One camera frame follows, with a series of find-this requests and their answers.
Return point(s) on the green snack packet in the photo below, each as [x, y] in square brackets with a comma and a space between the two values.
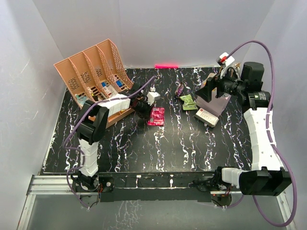
[188, 102]

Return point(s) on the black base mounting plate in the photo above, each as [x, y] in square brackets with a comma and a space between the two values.
[151, 186]

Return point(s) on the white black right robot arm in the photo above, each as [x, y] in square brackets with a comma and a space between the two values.
[267, 176]

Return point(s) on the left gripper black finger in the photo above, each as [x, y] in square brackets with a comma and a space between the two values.
[147, 121]
[144, 114]

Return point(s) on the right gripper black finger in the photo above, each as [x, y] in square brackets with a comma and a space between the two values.
[206, 91]
[220, 93]

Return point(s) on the peach plastic desk organizer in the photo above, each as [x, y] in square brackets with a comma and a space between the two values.
[83, 72]

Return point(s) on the aluminium frame rail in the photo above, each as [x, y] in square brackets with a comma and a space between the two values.
[57, 185]

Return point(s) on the blue eraser block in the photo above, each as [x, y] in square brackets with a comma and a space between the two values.
[119, 83]

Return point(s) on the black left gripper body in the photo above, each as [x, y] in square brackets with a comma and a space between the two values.
[142, 106]

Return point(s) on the white printed paper packet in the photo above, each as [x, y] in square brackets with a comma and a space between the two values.
[109, 89]

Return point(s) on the pink red marker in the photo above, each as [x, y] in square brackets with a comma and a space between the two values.
[166, 66]

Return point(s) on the purple M&M's packet far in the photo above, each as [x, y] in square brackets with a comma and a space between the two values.
[179, 89]

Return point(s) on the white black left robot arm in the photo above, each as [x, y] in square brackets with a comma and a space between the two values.
[94, 120]

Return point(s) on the blue correction tape blister pack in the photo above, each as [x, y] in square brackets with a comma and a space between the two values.
[81, 99]

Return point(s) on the red snack packet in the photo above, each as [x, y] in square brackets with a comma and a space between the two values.
[157, 117]

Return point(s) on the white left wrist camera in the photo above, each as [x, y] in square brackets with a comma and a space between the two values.
[152, 96]

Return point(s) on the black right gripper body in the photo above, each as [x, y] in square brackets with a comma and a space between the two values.
[231, 87]

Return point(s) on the white red cardboard box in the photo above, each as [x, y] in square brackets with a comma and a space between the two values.
[206, 117]

